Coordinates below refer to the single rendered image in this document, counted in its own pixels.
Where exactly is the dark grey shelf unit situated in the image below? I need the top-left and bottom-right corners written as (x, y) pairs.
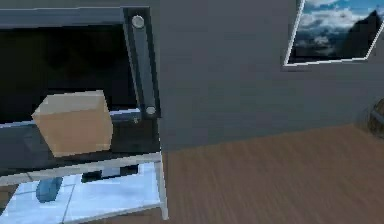
top-left (0, 5), bottom-right (170, 224)

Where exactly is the tan cardboard box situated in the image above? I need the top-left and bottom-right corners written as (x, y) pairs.
top-left (31, 89), bottom-right (114, 158)

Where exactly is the blue round object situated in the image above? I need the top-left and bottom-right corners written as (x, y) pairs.
top-left (35, 176), bottom-right (64, 204)

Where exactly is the framed mountain sky picture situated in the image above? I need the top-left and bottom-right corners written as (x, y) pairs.
top-left (283, 0), bottom-right (384, 68)

